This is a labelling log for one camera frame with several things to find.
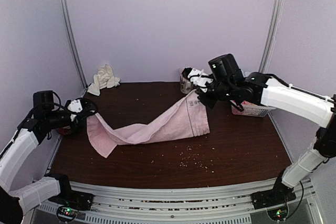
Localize right aluminium frame post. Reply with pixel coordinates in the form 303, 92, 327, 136
259, 0, 284, 73

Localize aluminium frame post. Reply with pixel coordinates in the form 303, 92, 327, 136
60, 0, 88, 89
259, 0, 284, 73

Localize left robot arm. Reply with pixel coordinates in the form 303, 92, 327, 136
1, 90, 98, 223

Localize white plastic basket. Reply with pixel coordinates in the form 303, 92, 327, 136
230, 70, 274, 119

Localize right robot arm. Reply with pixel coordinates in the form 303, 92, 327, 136
185, 54, 335, 204

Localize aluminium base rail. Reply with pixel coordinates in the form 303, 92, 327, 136
20, 178, 326, 224

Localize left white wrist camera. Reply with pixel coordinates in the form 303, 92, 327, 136
66, 99, 83, 115

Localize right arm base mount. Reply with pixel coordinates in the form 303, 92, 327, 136
251, 189, 296, 221

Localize cream crumpled towel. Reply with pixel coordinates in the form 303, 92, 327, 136
87, 64, 120, 96

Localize left aluminium frame post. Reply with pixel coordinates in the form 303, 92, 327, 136
60, 0, 88, 89

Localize floral ceramic mug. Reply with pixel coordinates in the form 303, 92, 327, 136
180, 67, 195, 94

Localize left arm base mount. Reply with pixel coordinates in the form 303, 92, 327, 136
48, 190, 94, 222

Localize pink towel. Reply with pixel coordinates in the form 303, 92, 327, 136
87, 91, 210, 158

